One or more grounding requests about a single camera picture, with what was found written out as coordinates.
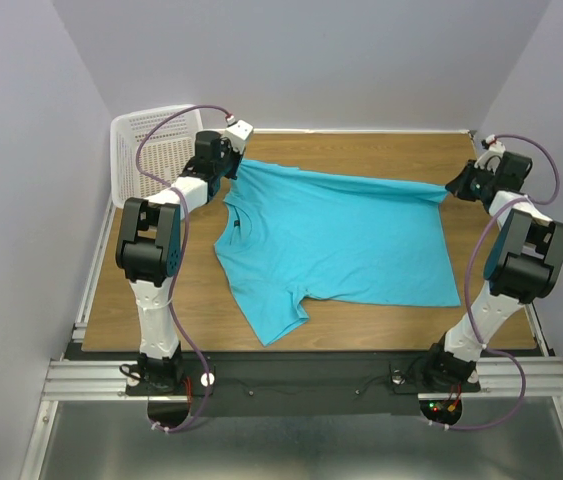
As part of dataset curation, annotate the turquoise t-shirt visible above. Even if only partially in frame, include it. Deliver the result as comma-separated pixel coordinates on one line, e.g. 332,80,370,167
215,160,461,345

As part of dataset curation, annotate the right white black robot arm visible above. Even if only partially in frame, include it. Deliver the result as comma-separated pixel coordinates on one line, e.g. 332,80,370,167
421,147,563,391

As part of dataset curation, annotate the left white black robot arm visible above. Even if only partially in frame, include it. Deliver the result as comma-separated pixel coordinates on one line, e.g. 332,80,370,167
115,121,252,396

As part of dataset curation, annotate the white perforated plastic basket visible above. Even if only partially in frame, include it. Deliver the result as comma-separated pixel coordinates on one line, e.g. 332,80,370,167
110,105,203,208

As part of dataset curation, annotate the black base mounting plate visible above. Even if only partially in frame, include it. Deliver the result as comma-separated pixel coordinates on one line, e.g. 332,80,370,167
119,351,480,425

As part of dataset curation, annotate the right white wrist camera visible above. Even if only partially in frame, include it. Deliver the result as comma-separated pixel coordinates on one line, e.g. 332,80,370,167
476,135,506,173

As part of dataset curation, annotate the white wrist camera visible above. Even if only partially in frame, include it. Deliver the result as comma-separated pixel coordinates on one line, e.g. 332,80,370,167
223,120,254,155
476,135,506,173

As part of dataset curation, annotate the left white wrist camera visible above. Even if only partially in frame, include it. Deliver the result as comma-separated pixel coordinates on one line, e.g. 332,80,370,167
223,120,254,155

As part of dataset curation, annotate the aluminium extrusion frame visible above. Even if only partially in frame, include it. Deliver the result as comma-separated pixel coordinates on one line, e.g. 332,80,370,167
22,204,563,479

